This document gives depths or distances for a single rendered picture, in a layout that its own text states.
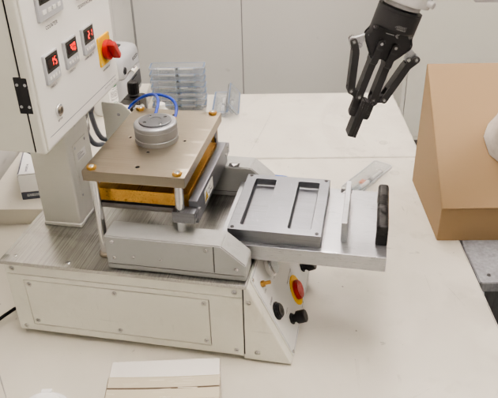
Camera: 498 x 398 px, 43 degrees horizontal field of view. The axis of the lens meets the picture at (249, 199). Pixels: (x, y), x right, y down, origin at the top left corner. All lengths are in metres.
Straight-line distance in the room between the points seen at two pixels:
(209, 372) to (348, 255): 0.30
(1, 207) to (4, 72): 0.69
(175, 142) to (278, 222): 0.24
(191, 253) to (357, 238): 0.29
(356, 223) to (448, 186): 0.40
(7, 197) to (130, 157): 0.66
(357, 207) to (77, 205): 0.54
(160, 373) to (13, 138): 0.45
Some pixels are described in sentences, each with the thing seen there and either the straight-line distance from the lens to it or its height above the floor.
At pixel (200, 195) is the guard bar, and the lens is 1.11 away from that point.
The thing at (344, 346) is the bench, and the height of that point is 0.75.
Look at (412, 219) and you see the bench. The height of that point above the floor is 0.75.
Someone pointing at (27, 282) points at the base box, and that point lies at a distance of 1.27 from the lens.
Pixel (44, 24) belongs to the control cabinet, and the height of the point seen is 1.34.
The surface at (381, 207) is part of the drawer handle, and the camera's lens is 1.17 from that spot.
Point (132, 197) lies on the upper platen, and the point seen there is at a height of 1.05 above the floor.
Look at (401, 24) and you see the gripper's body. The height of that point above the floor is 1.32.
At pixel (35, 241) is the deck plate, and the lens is 1.28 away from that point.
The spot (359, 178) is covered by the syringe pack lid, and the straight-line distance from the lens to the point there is 1.74.
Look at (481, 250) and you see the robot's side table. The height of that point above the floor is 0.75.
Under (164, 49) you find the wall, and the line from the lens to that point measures 3.74.
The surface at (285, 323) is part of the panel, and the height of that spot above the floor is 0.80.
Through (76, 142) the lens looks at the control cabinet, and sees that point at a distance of 1.24.
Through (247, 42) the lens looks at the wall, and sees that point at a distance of 3.68.
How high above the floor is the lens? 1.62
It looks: 31 degrees down
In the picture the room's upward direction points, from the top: 1 degrees counter-clockwise
